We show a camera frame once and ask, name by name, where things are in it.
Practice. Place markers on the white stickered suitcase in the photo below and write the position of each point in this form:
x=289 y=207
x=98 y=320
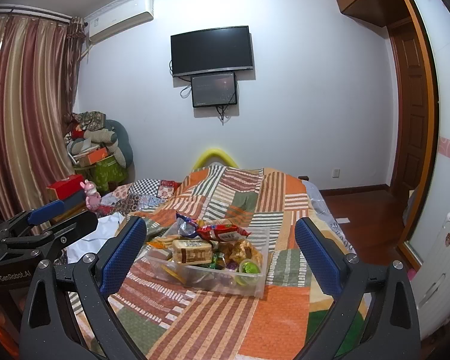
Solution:
x=431 y=285

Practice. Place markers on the red cartoon snack bag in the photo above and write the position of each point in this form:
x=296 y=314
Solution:
x=223 y=232

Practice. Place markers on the wooden door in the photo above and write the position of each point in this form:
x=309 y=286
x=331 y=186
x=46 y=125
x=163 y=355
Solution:
x=415 y=113

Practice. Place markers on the yellow curved pillow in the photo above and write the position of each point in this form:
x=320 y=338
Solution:
x=214 y=155

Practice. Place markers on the striped red curtain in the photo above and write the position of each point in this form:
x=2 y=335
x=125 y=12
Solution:
x=39 y=64

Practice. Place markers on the large wall television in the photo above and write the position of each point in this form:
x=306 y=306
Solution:
x=211 y=50

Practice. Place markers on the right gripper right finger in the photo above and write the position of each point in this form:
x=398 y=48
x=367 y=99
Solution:
x=373 y=311

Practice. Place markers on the clear plastic storage bin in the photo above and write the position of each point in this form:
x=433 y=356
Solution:
x=218 y=276

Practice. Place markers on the red gift box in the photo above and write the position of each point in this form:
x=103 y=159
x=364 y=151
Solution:
x=62 y=189

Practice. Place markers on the orange fried snack bag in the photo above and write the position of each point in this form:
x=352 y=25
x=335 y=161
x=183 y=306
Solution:
x=238 y=251

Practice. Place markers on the rice cracker orange packet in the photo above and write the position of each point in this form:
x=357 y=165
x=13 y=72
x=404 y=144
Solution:
x=164 y=242

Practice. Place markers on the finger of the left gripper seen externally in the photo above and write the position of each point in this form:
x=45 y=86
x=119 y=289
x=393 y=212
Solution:
x=56 y=217

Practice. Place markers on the brown toast-shaped snack pack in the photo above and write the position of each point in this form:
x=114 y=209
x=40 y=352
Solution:
x=191 y=252

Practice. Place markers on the pile of clothes and boxes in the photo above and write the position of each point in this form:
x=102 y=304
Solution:
x=99 y=149

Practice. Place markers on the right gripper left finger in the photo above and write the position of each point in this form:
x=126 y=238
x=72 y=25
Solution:
x=49 y=328

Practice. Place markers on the pink plush toy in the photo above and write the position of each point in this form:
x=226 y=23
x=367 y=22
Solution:
x=92 y=197

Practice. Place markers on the small wall monitor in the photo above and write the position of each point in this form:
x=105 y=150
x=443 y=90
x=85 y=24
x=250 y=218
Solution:
x=213 y=90

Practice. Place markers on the green jelly cup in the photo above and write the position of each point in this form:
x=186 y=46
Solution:
x=250 y=273

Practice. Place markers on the blue red snack packet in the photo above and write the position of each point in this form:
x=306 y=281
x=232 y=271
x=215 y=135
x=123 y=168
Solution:
x=187 y=227

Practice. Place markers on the patchwork striped bed blanket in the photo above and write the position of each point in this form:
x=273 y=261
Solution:
x=169 y=321

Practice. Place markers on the white plastic sheet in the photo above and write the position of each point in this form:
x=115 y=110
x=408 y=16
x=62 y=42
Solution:
x=92 y=243

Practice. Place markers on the white air conditioner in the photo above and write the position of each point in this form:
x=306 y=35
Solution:
x=110 y=22

